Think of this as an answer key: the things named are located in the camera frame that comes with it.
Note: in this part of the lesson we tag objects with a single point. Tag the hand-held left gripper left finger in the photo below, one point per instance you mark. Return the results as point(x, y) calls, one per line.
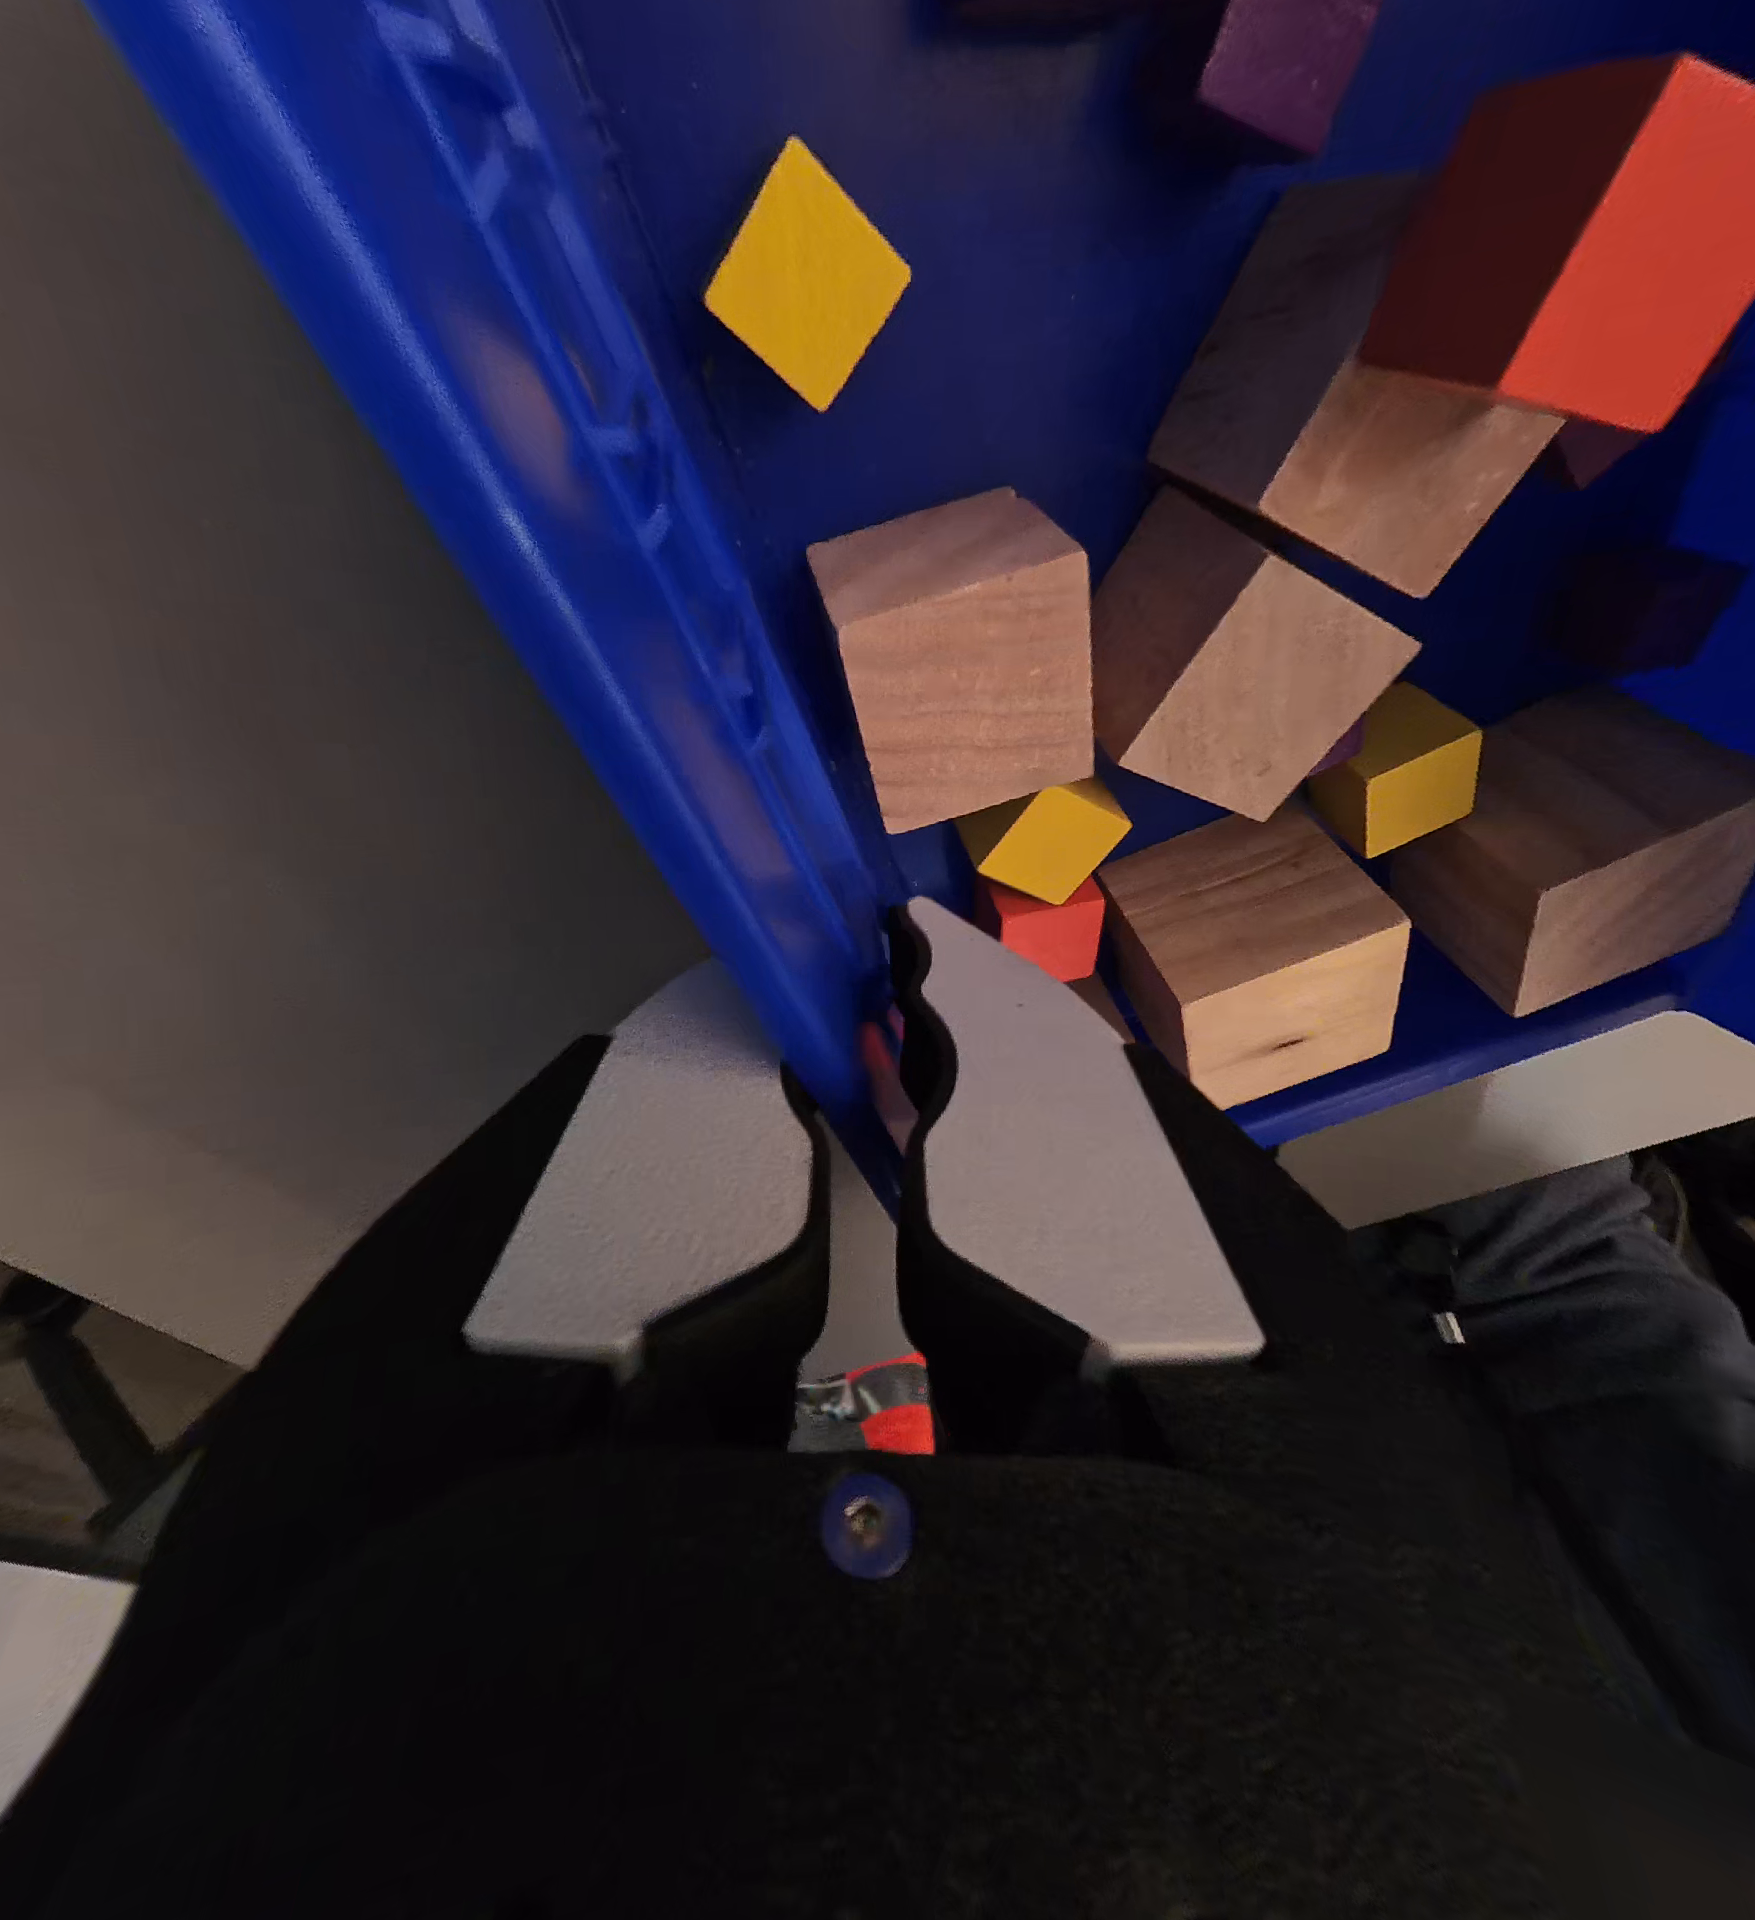
point(651, 1200)

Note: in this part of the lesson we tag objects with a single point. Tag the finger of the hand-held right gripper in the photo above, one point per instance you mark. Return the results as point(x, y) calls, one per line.
point(1596, 1103)

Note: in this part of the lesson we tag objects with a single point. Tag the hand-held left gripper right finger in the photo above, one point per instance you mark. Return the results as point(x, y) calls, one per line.
point(1072, 1184)

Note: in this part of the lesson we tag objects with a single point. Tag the pile of coloured wooden cubes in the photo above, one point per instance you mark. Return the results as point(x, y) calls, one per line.
point(967, 676)

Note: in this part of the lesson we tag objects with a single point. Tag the blue plastic box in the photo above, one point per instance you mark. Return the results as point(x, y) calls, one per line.
point(1086, 225)

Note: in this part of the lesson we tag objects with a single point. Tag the person's dark grey clothing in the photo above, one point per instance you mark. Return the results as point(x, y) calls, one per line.
point(1641, 1425)

